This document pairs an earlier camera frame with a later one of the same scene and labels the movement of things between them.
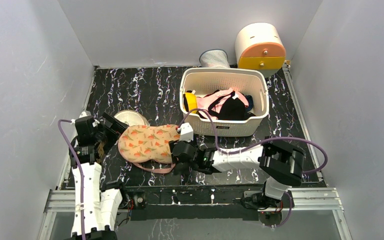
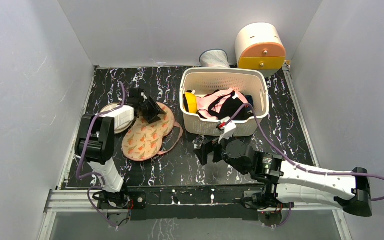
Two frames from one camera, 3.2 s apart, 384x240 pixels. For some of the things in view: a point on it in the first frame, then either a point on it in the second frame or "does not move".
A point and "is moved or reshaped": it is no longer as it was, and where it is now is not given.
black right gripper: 177,153 to 210,151
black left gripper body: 113,133 to 145,106
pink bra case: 149,147 is moved or reshaped
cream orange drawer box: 260,46 does not move
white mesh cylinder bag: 214,58 does not move
